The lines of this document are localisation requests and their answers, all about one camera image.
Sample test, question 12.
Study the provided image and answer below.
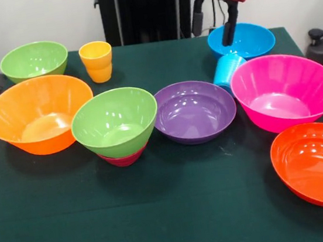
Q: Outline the yellow cup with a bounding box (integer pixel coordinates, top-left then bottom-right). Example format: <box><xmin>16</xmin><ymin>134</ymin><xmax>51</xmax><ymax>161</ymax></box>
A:
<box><xmin>77</xmin><ymin>39</ymin><xmax>116</xmax><ymax>86</ymax></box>

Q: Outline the large orange bowl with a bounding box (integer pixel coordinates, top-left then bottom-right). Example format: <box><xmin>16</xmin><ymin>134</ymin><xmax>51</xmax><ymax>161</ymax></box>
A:
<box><xmin>0</xmin><ymin>70</ymin><xmax>101</xmax><ymax>161</ymax></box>

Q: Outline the purple bowl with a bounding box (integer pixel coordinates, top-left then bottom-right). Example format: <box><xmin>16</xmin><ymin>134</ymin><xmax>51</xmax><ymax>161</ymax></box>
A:
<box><xmin>149</xmin><ymin>75</ymin><xmax>241</xmax><ymax>150</ymax></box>

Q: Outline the green bowl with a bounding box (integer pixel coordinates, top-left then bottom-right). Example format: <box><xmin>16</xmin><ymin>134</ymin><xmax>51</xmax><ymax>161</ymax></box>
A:
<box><xmin>0</xmin><ymin>38</ymin><xmax>72</xmax><ymax>86</ymax></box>
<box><xmin>67</xmin><ymin>83</ymin><xmax>164</xmax><ymax>164</ymax></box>

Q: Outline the dark green table cloth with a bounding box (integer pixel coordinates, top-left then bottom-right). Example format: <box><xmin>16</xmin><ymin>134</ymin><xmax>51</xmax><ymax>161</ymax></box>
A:
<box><xmin>0</xmin><ymin>20</ymin><xmax>323</xmax><ymax>242</ymax></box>

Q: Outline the large magenta bowl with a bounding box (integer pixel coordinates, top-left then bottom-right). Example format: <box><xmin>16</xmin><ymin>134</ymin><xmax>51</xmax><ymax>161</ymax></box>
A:
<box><xmin>226</xmin><ymin>48</ymin><xmax>323</xmax><ymax>139</ymax></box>

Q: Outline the orange-red shallow bowl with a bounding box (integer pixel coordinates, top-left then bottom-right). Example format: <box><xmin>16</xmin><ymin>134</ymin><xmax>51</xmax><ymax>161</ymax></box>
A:
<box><xmin>267</xmin><ymin>121</ymin><xmax>323</xmax><ymax>215</ymax></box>

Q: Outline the blue cup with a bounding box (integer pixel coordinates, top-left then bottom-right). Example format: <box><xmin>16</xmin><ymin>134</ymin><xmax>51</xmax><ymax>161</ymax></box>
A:
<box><xmin>209</xmin><ymin>51</ymin><xmax>252</xmax><ymax>96</ymax></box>

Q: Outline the blue bowl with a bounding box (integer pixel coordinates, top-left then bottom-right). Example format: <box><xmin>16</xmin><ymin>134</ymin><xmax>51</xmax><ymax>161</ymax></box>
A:
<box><xmin>205</xmin><ymin>18</ymin><xmax>278</xmax><ymax>65</ymax></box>

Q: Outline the black wall cable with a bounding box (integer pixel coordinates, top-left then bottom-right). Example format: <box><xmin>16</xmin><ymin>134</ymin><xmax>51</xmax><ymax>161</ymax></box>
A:
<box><xmin>210</xmin><ymin>0</ymin><xmax>228</xmax><ymax>31</ymax></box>

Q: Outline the small crimson bowl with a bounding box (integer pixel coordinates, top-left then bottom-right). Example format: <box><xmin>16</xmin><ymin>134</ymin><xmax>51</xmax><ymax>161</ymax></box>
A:
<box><xmin>96</xmin><ymin>142</ymin><xmax>152</xmax><ymax>171</ymax></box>

